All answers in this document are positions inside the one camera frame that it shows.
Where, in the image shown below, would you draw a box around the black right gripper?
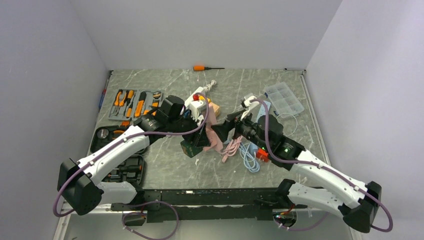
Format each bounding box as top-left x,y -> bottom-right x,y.
211,108 -> 271,152

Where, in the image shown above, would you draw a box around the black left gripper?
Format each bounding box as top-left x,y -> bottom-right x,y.
167,109 -> 211,148

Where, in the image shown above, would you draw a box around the pink power cable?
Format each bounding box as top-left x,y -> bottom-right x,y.
221,136 -> 244,164

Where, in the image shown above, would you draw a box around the pink power strip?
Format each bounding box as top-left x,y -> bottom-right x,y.
203,123 -> 224,152

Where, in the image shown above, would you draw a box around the light blue power cable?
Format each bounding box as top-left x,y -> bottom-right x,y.
238,142 -> 261,174

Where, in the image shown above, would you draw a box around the red cube socket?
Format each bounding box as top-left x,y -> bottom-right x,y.
255,148 -> 269,163

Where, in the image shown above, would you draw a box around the light blue power strip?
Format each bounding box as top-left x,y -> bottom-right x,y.
255,101 -> 271,123

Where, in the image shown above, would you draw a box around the dark green cube adapter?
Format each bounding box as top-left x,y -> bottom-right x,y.
180,140 -> 203,158

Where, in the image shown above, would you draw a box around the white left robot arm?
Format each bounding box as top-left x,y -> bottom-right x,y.
57,92 -> 213,216

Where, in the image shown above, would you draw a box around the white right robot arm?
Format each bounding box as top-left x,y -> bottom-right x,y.
211,113 -> 382,233

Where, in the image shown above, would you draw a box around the orange wooden cube adapter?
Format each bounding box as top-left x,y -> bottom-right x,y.
209,102 -> 221,117

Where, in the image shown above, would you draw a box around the orange utility knife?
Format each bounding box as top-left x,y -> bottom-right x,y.
134,100 -> 145,118

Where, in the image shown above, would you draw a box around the white long power strip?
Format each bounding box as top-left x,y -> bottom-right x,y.
184,80 -> 217,109

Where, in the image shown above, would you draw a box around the grey tool tray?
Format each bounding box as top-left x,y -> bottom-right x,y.
108,88 -> 163,121

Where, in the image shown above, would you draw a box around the clear plastic screw organizer box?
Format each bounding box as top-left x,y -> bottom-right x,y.
263,82 -> 305,118

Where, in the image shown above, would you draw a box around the black open tool case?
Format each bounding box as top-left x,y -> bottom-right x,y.
83,126 -> 150,185

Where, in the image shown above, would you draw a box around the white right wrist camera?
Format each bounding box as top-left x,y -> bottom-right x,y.
240,93 -> 260,120

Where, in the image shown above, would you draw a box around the orange handled pliers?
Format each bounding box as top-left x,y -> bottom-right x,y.
111,89 -> 135,117

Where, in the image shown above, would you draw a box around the orange handled screwdriver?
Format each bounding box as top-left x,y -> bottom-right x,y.
192,65 -> 225,72

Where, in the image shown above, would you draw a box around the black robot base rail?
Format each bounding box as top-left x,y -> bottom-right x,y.
111,187 -> 294,223

